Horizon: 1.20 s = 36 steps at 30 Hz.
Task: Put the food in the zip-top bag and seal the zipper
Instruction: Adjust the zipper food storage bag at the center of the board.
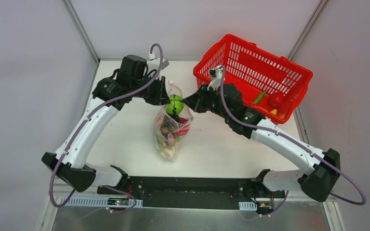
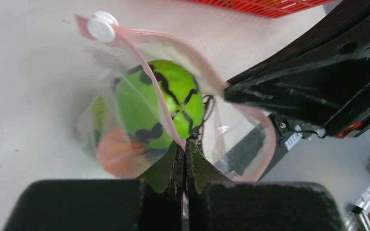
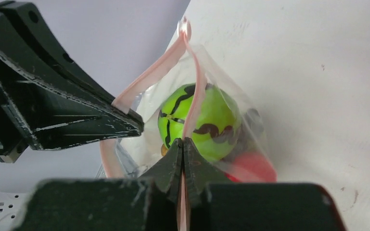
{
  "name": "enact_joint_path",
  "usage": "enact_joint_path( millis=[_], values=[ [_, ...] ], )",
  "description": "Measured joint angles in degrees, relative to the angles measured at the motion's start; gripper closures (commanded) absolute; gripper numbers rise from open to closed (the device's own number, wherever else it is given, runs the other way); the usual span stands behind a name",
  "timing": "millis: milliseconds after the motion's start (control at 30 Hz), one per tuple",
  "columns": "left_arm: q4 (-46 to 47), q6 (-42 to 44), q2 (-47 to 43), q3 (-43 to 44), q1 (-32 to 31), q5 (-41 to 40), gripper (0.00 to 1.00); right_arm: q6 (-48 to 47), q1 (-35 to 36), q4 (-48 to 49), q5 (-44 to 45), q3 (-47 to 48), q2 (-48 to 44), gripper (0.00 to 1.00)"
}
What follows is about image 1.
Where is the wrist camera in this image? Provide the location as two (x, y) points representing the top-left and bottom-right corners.
(208, 65), (225, 90)
(147, 52), (170, 77)

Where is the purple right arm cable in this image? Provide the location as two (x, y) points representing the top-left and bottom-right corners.
(218, 65), (367, 205)

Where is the green mangosteen fruit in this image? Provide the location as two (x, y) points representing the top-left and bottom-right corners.
(166, 94), (184, 116)

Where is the red apple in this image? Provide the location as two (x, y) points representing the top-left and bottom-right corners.
(175, 124), (190, 136)
(267, 92), (285, 108)

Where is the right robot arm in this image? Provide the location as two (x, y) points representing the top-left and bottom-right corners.
(183, 84), (340, 202)

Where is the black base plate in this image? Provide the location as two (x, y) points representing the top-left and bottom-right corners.
(115, 176), (285, 210)

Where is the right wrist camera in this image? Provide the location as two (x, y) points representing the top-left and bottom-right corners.
(208, 65), (225, 90)

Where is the red plastic basket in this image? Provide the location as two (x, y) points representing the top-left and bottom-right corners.
(193, 34), (313, 124)

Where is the dark grape bunch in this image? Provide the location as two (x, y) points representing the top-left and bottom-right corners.
(171, 115), (188, 124)

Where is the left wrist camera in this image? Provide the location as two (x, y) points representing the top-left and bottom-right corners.
(147, 52), (170, 77)

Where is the clear zip top bag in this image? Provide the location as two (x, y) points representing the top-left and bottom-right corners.
(154, 81), (194, 162)

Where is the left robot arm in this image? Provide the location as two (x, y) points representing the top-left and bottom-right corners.
(41, 54), (170, 195)

